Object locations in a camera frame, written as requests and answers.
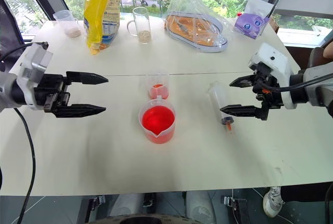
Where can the person's leg in black trousers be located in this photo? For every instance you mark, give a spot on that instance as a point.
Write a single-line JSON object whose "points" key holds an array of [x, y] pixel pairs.
{"points": [[304, 191]]}

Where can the small red cap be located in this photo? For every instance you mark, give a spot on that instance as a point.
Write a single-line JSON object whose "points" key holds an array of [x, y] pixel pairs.
{"points": [[239, 14]]}

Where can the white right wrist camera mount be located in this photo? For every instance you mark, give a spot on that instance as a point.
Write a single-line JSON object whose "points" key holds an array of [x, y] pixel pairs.
{"points": [[273, 57]]}

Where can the purple and white pouch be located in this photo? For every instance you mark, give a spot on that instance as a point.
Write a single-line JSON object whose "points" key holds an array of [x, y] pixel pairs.
{"points": [[251, 24]]}

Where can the white sneaker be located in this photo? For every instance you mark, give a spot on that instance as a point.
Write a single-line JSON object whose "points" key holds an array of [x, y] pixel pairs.
{"points": [[271, 203]]}

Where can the small measuring cup with grains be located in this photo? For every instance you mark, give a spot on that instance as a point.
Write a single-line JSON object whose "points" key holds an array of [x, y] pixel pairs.
{"points": [[69, 25]]}

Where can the beaker with red liquid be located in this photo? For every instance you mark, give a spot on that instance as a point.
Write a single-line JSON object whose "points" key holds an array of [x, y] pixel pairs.
{"points": [[158, 122]]}

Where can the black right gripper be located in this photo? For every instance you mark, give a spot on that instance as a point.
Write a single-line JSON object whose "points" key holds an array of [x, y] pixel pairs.
{"points": [[265, 81]]}

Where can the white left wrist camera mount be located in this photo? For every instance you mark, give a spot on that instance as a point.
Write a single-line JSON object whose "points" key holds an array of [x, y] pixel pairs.
{"points": [[33, 63]]}

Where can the clear bag with orange contents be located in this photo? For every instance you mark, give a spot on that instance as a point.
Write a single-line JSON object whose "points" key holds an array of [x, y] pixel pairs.
{"points": [[195, 29]]}

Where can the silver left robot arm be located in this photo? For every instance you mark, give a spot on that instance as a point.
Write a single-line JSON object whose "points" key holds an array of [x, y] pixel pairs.
{"points": [[7, 91]]}

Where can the black table leg clamp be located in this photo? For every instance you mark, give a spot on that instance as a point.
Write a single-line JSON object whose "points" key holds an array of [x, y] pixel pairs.
{"points": [[95, 202], [235, 205]]}

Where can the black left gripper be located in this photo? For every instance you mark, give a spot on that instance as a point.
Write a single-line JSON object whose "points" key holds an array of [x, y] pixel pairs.
{"points": [[52, 89]]}

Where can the yellow snack bag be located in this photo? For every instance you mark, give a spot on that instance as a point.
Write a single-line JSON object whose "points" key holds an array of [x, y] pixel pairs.
{"points": [[101, 13]]}

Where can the clear plastic syringe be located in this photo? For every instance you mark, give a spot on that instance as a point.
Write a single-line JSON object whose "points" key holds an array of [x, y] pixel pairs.
{"points": [[218, 96]]}

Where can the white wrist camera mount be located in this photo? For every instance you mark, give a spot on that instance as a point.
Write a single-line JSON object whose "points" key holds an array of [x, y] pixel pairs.
{"points": [[273, 57], [33, 63]]}

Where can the clear glass mug with beans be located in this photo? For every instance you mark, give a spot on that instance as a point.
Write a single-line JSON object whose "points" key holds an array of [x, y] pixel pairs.
{"points": [[141, 26]]}

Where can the small clear plastic cup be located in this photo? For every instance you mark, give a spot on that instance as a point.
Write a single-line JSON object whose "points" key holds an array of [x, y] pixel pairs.
{"points": [[158, 89]]}

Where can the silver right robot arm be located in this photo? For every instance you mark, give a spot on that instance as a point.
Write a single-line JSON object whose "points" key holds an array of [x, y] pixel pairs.
{"points": [[314, 86]]}

